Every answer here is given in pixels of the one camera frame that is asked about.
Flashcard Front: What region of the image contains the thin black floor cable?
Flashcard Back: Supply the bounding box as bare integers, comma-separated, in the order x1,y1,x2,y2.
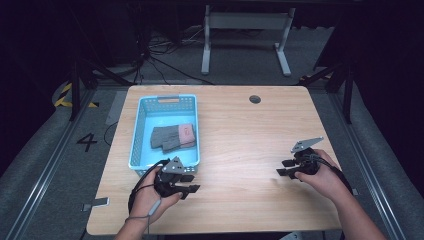
103,121,120,147

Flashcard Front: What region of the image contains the white metal desk frame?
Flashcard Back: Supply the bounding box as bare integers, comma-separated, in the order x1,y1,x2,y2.
200,4,297,77

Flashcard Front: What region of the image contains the bundle of black floor cables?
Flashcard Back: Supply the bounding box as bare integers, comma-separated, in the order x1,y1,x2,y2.
132,25,215,86

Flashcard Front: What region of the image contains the grey wrist strap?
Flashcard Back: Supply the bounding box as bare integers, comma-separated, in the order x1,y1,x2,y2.
125,198,163,235

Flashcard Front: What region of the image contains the small grey tape piece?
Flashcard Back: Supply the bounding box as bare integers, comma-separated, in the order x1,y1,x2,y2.
80,196,111,213

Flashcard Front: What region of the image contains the aluminium floor rail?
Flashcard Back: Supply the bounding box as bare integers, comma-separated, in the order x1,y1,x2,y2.
5,89,98,240
328,92,407,240

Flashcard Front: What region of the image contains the grey pink fingerless glove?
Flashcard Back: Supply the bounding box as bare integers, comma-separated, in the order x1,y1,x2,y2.
161,134,197,154

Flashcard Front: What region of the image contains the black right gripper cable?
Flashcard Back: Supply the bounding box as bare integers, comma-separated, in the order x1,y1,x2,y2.
309,154,355,195

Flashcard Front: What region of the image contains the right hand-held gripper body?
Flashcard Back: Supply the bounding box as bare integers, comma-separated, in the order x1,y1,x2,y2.
290,136,325,177

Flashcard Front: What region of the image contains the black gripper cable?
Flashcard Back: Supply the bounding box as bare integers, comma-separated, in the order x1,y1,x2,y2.
127,159,170,215
309,154,355,195

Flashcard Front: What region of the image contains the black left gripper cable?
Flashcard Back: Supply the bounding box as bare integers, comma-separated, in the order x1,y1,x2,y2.
127,159,170,215

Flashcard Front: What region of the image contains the black metal stand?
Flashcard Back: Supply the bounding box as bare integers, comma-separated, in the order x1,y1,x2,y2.
299,62,355,125
68,59,135,122

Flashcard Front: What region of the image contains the yellow black hazard tape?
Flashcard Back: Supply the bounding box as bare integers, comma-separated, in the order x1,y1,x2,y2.
53,82,100,109

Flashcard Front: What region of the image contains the grey pink sock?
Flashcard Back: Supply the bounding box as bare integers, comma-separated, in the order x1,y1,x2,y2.
149,123,196,150

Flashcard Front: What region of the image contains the person's left hand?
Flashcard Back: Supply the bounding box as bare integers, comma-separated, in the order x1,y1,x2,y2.
129,166,185,225

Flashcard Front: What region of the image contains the person's right hand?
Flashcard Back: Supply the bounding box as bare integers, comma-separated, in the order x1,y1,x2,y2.
294,148,350,201

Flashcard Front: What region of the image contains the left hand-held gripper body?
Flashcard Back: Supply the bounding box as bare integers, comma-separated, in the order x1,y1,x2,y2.
154,155,188,198

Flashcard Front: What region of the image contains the grey floor tape strip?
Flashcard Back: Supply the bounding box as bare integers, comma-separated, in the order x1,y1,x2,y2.
105,90,129,126

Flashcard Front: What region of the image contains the light blue plastic basket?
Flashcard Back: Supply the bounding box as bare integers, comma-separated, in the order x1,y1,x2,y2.
128,94,201,177

